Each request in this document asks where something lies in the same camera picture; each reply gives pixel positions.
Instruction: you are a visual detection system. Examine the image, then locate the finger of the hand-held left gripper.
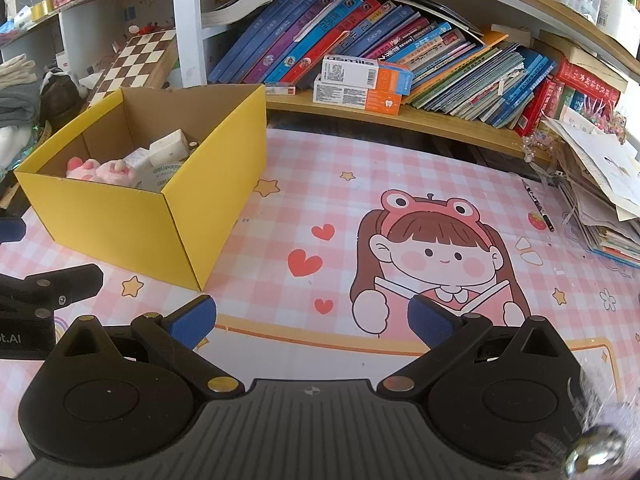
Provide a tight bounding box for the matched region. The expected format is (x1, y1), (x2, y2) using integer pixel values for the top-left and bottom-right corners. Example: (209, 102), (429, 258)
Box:
(0, 263), (104, 311)
(0, 217), (27, 244)

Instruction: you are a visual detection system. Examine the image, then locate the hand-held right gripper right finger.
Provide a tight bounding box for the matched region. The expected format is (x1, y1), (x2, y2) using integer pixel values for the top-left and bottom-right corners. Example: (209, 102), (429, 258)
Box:
(376, 294), (576, 397)

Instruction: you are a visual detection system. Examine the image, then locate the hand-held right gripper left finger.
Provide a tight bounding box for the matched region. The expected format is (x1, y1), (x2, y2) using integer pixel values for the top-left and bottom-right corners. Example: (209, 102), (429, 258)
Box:
(52, 296), (246, 397)

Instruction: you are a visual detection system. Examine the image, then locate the yellow cardboard box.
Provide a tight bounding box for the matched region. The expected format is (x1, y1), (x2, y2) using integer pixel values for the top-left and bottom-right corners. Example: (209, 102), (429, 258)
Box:
(14, 84), (268, 292)

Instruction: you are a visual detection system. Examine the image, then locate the pink plush paw toy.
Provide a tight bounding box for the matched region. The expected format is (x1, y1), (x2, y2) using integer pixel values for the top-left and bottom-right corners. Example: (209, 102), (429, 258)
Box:
(66, 156), (137, 190)

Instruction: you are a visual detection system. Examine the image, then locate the clear packing tape roll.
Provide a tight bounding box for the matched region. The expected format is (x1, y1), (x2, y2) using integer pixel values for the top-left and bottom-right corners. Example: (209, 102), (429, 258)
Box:
(135, 162), (183, 193)

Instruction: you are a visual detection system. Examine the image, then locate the white charger plug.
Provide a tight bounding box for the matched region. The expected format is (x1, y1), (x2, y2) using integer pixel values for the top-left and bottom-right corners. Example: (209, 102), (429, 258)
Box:
(122, 147), (153, 171)

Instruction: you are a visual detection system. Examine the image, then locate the small cream white cube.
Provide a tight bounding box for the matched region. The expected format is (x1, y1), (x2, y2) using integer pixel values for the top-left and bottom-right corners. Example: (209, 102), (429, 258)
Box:
(149, 130), (190, 162)

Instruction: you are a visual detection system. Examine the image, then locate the folded grey cloth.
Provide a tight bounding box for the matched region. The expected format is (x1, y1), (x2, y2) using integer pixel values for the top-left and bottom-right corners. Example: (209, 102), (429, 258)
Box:
(0, 82), (41, 126)

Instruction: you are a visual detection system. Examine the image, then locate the dark brown fuzzy item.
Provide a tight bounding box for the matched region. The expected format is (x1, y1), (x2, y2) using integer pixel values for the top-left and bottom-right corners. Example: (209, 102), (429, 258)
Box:
(40, 70), (83, 111)

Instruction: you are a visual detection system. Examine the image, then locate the pink checked printed desk mat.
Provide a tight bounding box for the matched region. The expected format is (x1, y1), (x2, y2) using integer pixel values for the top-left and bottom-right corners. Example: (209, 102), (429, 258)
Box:
(0, 127), (640, 411)

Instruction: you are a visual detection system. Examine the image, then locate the black pen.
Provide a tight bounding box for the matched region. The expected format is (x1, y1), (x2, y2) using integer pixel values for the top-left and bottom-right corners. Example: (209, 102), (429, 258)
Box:
(521, 178), (556, 233)

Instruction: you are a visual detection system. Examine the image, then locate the folded beige cloth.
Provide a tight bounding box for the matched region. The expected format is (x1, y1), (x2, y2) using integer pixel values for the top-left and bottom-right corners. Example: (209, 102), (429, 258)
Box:
(0, 55), (38, 86)

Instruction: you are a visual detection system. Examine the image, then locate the person's fluffy sleeve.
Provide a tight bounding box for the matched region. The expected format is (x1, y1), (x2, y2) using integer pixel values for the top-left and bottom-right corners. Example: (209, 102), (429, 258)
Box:
(565, 365), (640, 480)

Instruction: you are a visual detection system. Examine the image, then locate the clear bead ornament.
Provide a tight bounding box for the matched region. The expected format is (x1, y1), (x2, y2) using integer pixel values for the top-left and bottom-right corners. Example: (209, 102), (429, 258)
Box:
(521, 130), (553, 163)

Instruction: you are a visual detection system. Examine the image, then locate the brown and white chessboard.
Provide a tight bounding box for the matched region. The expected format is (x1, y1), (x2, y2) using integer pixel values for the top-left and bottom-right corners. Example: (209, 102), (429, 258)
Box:
(82, 29), (178, 108)

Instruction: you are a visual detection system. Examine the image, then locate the pile of papers and booklets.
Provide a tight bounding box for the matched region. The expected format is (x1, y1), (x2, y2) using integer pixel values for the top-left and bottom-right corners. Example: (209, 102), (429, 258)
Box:
(542, 110), (640, 268)

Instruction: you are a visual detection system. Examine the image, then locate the white side shelf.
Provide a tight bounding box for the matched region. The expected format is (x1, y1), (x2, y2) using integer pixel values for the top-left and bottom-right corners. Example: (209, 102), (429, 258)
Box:
(0, 0), (176, 91)

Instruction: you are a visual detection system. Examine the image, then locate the white and wooden bookshelf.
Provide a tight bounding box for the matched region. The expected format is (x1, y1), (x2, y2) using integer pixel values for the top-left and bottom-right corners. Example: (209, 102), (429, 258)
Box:
(171, 0), (640, 161)

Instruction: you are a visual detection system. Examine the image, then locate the row of colourful books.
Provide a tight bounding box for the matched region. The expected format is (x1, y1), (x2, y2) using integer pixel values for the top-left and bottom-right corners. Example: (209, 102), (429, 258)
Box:
(207, 0), (623, 131)

